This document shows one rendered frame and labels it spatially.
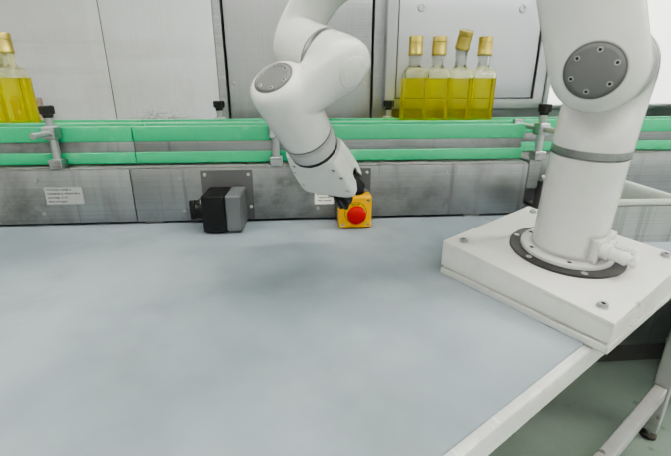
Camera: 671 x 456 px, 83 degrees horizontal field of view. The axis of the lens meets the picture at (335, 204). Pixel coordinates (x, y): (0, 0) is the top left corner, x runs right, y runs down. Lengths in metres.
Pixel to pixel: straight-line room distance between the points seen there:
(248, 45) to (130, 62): 3.35
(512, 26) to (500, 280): 0.83
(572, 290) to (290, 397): 0.38
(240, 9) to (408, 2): 0.45
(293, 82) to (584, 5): 0.31
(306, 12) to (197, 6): 3.74
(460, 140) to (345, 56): 0.51
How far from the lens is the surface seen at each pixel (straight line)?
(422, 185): 0.90
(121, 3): 4.51
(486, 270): 0.61
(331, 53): 0.48
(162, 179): 0.92
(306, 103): 0.48
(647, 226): 0.96
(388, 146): 0.88
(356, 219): 0.79
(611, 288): 0.62
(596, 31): 0.50
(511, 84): 1.26
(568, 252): 0.63
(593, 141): 0.59
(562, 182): 0.60
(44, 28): 4.81
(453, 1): 1.20
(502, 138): 0.97
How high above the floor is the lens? 1.05
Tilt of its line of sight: 18 degrees down
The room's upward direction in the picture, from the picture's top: straight up
